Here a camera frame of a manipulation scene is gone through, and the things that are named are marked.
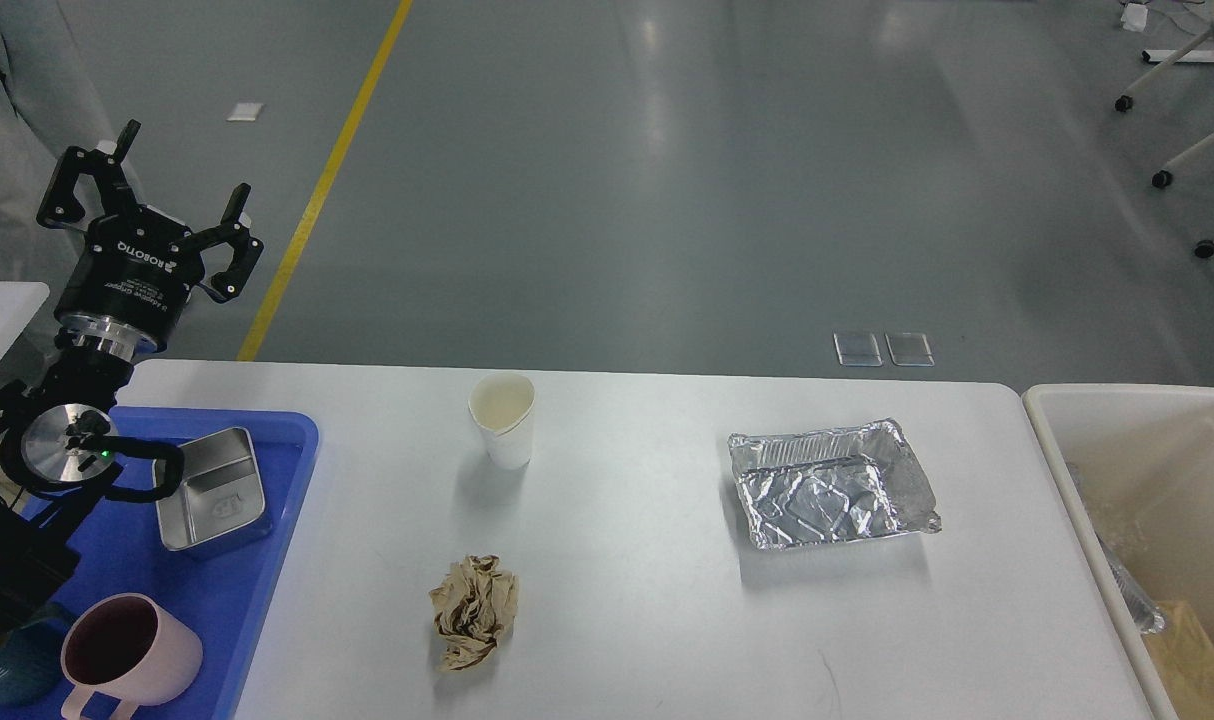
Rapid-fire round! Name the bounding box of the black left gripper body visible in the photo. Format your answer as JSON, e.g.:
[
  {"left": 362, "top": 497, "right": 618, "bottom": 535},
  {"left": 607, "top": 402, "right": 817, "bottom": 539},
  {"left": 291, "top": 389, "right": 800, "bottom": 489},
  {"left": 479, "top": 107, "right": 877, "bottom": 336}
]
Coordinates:
[{"left": 53, "top": 205, "right": 204, "bottom": 355}]

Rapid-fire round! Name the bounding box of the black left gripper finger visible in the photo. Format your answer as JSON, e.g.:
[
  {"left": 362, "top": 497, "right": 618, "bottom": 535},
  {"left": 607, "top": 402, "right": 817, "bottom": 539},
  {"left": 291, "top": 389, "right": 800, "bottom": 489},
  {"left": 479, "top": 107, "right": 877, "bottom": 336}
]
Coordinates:
[
  {"left": 177, "top": 183, "right": 263, "bottom": 304},
  {"left": 36, "top": 119, "right": 144, "bottom": 236}
]

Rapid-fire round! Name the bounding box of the stainless steel rectangular container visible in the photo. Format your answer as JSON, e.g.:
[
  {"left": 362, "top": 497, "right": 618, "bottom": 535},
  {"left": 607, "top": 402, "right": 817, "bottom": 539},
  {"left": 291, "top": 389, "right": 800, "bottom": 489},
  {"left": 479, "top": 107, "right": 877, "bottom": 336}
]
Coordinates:
[{"left": 155, "top": 427, "right": 273, "bottom": 560}]

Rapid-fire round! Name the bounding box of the pink mug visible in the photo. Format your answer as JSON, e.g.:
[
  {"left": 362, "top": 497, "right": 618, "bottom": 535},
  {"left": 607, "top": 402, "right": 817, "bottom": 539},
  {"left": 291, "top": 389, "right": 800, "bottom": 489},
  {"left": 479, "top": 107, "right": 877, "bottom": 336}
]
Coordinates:
[{"left": 59, "top": 593, "right": 204, "bottom": 719}]

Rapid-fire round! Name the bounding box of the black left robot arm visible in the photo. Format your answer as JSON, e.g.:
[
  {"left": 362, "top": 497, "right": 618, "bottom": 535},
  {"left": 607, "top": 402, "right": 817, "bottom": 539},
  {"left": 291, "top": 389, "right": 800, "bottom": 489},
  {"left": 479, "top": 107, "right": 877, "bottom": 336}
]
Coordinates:
[{"left": 0, "top": 120, "right": 263, "bottom": 637}]

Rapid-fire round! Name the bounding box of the person in light jeans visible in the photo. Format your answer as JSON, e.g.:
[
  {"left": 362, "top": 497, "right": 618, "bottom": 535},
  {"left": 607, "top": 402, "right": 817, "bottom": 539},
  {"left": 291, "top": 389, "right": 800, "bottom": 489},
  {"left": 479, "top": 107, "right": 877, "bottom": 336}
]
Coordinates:
[{"left": 0, "top": 1, "right": 118, "bottom": 290}]

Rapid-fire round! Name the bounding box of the white paper on floor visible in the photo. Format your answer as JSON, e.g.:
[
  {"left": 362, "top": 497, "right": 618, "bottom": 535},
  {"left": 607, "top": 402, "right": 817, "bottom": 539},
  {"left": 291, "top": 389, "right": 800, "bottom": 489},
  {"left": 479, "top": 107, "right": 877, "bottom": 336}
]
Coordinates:
[{"left": 226, "top": 102, "right": 265, "bottom": 123}]

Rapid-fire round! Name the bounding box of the white paper cup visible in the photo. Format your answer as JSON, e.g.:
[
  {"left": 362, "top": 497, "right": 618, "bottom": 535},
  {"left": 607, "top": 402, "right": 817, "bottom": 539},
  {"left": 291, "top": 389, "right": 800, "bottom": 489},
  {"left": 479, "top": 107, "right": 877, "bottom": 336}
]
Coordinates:
[{"left": 467, "top": 372, "right": 537, "bottom": 470}]

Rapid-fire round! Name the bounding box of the crumpled brown paper ball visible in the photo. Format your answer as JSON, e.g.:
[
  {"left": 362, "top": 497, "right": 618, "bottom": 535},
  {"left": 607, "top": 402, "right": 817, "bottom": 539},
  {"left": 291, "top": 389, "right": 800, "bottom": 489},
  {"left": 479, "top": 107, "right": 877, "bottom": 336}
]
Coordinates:
[{"left": 429, "top": 555, "right": 520, "bottom": 673}]

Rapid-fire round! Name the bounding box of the clear floor plate left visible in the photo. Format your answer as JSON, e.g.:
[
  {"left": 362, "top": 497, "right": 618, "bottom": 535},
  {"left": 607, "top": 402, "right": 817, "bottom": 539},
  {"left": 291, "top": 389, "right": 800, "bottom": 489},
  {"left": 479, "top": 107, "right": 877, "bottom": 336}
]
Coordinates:
[{"left": 832, "top": 331, "right": 883, "bottom": 368}]

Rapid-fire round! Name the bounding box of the aluminium foil tray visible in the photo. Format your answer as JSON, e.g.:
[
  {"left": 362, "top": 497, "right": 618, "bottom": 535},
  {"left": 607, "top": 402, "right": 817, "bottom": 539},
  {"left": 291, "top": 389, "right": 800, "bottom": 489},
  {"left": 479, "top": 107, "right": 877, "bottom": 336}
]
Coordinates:
[{"left": 727, "top": 418, "right": 944, "bottom": 551}]

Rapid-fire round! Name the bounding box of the white plastic bin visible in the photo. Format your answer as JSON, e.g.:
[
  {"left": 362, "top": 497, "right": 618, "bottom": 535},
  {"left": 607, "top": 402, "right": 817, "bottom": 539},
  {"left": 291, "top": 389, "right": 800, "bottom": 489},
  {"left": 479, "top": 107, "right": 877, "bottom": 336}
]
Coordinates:
[{"left": 1023, "top": 384, "right": 1214, "bottom": 719}]

